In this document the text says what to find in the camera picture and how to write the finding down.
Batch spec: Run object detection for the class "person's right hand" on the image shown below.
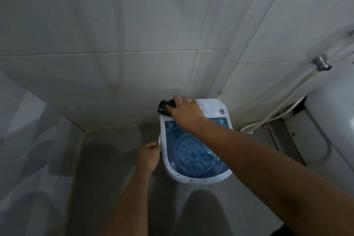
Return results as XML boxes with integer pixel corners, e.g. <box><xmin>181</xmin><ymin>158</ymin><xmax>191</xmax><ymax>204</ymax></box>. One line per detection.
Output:
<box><xmin>165</xmin><ymin>95</ymin><xmax>207</xmax><ymax>132</ymax></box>

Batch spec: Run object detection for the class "white flexible hose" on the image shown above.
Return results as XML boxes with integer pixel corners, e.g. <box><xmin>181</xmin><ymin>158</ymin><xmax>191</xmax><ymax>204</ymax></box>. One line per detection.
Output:
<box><xmin>239</xmin><ymin>66</ymin><xmax>317</xmax><ymax>134</ymax></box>

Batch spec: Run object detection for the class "person's left forearm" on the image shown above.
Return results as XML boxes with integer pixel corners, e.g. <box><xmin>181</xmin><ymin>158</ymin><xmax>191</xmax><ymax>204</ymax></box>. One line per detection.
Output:
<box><xmin>104</xmin><ymin>167</ymin><xmax>156</xmax><ymax>236</ymax></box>

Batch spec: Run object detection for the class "grey hose loop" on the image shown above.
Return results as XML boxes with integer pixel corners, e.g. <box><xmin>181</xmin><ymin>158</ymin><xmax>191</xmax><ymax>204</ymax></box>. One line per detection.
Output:
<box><xmin>303</xmin><ymin>131</ymin><xmax>332</xmax><ymax>168</ymax></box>

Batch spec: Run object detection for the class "person's left hand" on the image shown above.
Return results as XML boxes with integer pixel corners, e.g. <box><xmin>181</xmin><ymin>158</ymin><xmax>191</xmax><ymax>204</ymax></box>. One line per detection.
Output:
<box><xmin>135</xmin><ymin>142</ymin><xmax>161</xmax><ymax>175</ymax></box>

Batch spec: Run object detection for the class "person's right forearm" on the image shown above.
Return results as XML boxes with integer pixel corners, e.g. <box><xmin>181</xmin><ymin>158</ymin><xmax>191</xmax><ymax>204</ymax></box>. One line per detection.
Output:
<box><xmin>191</xmin><ymin>117</ymin><xmax>354</xmax><ymax>236</ymax></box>

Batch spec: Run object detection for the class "metal wall tap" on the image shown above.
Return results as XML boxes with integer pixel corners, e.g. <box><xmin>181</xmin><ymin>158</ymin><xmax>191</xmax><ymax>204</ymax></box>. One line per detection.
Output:
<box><xmin>312</xmin><ymin>54</ymin><xmax>332</xmax><ymax>72</ymax></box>

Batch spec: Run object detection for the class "black cloth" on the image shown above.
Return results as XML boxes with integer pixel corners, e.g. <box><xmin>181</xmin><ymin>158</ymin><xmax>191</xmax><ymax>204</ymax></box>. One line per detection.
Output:
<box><xmin>157</xmin><ymin>98</ymin><xmax>178</xmax><ymax>116</ymax></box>

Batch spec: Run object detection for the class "white speckled mini washing machine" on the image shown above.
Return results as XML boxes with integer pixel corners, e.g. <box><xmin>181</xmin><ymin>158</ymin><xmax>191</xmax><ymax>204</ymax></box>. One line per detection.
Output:
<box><xmin>158</xmin><ymin>98</ymin><xmax>233</xmax><ymax>186</ymax></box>

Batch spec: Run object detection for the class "white toilet tank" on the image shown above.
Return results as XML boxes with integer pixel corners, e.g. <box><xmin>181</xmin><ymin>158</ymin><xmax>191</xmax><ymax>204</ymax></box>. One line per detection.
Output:
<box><xmin>304</xmin><ymin>63</ymin><xmax>354</xmax><ymax>199</ymax></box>

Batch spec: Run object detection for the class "blue transparent washer lid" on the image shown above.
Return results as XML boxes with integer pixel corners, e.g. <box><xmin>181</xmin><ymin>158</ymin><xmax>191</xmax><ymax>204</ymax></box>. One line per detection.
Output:
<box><xmin>165</xmin><ymin>118</ymin><xmax>232</xmax><ymax>177</ymax></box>

